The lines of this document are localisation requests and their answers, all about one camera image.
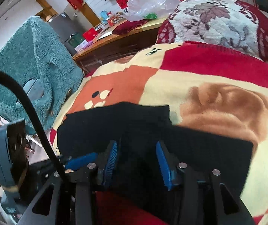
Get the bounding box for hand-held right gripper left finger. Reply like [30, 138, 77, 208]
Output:
[19, 139, 121, 225]

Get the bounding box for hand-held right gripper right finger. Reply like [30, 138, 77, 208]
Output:
[156, 141, 254, 225]

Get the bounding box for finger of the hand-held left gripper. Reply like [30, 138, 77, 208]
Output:
[64, 152, 99, 170]

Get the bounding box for black pants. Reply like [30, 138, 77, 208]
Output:
[57, 102, 254, 216]

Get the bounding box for checked printed blanket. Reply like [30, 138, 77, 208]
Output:
[50, 41, 268, 225]

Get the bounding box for teal fluffy coat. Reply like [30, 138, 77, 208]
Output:
[0, 16, 85, 134]

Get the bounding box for green box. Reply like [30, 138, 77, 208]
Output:
[67, 34, 84, 48]

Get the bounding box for red box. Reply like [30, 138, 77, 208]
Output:
[82, 28, 99, 41]

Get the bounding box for wooden desk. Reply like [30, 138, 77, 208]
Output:
[72, 16, 169, 73]

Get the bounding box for grey refrigerator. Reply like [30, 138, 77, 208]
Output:
[47, 12, 78, 57]

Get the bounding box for dark red cloth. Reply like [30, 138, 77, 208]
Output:
[112, 19, 158, 35]

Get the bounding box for plush toy figurine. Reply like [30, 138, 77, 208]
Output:
[114, 12, 125, 23]

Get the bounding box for red white floral blanket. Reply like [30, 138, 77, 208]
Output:
[156, 0, 268, 72]

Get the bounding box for clear plastic bag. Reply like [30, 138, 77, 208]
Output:
[125, 0, 175, 21]

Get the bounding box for black cable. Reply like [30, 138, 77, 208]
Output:
[0, 67, 67, 181]

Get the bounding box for wooden door frame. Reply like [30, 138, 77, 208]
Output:
[36, 0, 57, 21]

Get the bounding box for red wall poster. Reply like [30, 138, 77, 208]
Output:
[116, 0, 139, 10]

